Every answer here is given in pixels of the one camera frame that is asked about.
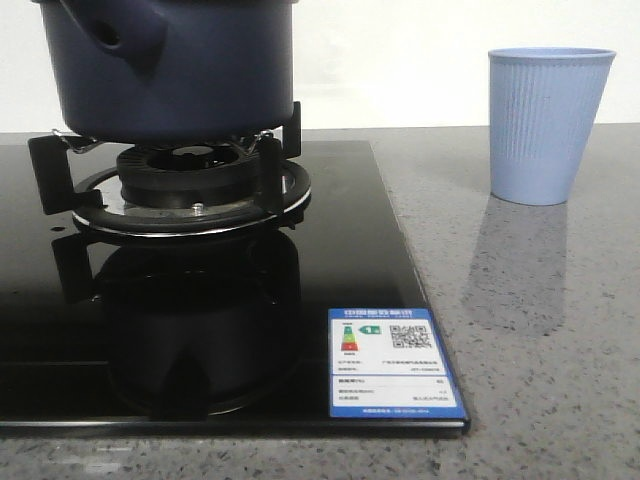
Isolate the light blue ribbed cup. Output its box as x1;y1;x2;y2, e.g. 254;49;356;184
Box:
488;47;616;206

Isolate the black pot support grate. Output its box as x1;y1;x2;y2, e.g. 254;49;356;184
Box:
28;103;311;239

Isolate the dark blue cooking pot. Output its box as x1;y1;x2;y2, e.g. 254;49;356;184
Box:
39;1;294;144

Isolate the blue energy label sticker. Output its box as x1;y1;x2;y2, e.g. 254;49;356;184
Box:
328;307;467;425

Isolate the black round gas burner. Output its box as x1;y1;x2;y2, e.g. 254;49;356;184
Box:
117;145;259;209

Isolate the black glass gas stove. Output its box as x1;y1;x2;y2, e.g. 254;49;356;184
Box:
1;141;470;438

